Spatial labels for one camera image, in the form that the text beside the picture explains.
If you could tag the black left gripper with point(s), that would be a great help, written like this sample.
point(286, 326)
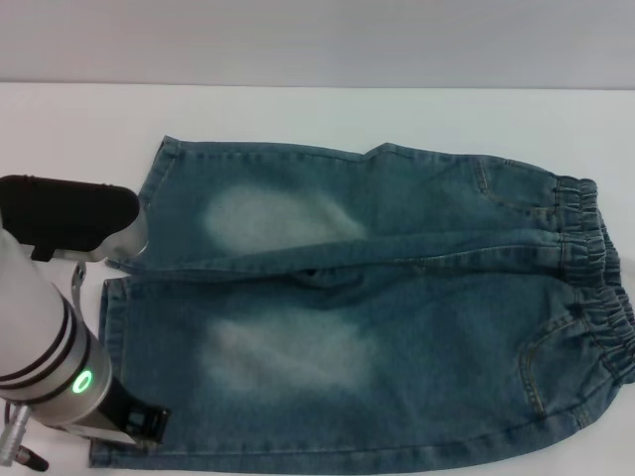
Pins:
point(119, 406)

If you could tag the blue denim shorts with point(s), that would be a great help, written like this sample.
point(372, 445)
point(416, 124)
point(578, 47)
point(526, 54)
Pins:
point(397, 317)

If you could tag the silver connector on left arm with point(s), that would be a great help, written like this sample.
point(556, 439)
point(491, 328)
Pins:
point(15, 429)

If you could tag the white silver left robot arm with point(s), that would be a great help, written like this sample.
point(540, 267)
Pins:
point(44, 357)

